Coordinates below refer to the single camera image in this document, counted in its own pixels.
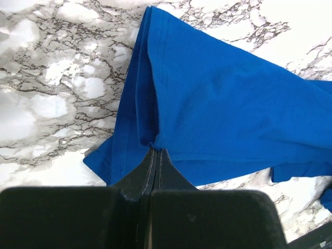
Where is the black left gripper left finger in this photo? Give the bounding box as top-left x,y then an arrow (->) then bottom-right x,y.
1,149 -> 158,248

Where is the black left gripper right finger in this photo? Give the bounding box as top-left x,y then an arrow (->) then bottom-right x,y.
149,150 -> 287,248

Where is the blue t shirt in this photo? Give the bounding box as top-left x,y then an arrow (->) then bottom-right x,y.
82,5 -> 332,217

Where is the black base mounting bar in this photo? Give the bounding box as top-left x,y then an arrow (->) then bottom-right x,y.
288,221 -> 332,249

